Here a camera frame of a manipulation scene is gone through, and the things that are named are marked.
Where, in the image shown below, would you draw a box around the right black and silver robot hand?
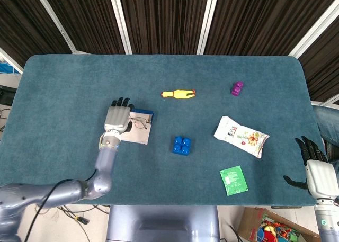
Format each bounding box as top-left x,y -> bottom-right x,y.
283,136 -> 339,200

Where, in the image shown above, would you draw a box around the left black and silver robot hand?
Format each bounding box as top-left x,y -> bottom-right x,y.
104,96 -> 135,135

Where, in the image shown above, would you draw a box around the wire-rimmed eyeglasses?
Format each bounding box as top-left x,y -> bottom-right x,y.
129,116 -> 148,130

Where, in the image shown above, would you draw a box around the blue and white box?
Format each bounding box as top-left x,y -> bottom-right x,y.
120,108 -> 155,146

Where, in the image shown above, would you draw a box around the cardboard box of toys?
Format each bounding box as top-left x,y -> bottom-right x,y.
237,207 -> 321,242

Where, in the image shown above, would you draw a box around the teal fabric table cover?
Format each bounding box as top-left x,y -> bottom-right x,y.
0,53 -> 323,207

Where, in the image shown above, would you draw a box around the yellow rubber chicken toy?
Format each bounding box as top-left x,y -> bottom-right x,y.
160,89 -> 197,100

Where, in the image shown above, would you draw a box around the blue four-stud building block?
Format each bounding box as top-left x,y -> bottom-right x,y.
171,136 -> 192,156

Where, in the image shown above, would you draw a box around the green foil sachet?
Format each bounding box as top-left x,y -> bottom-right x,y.
219,165 -> 249,196

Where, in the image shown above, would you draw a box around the white nut snack bag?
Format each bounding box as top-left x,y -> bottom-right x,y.
213,115 -> 270,159

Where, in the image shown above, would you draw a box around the dark brown curtain panel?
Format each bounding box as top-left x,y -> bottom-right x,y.
39,0 -> 126,55
0,0 -> 72,68
299,16 -> 339,102
118,0 -> 210,55
205,0 -> 339,56

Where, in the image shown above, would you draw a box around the black floor power adapter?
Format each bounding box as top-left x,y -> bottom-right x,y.
75,214 -> 90,226

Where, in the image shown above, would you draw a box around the blue-grey robot torso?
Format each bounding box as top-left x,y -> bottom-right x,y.
105,205 -> 220,242

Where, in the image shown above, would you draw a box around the blue plastic bin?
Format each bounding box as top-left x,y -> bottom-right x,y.
0,61 -> 21,75

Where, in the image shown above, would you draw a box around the purple two-stud building block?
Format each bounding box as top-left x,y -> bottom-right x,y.
230,80 -> 244,96

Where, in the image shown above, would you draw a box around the white aluminium frame post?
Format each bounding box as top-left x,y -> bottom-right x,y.
311,93 -> 339,112
196,0 -> 218,55
108,0 -> 132,55
0,47 -> 24,75
288,0 -> 339,59
33,0 -> 78,55

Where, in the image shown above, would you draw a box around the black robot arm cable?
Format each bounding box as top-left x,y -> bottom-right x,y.
25,169 -> 97,242

